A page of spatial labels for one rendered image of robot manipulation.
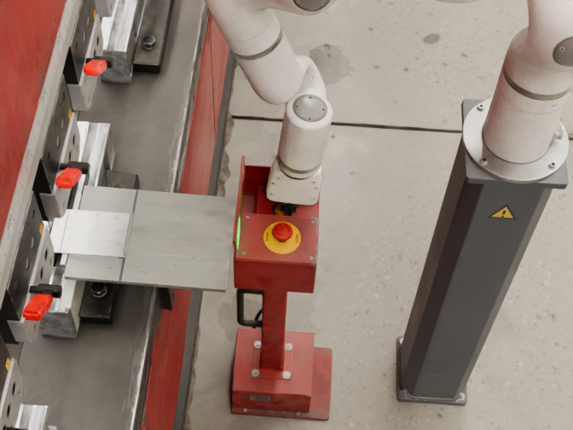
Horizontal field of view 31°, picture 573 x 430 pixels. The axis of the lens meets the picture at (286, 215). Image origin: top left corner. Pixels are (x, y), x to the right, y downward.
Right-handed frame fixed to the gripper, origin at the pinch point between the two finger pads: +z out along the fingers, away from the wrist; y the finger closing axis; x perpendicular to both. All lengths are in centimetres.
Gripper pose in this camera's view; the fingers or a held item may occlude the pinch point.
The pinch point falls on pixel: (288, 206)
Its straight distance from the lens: 204.2
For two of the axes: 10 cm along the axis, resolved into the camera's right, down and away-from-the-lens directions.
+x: 0.6, -8.4, 5.4
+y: 9.9, 1.2, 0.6
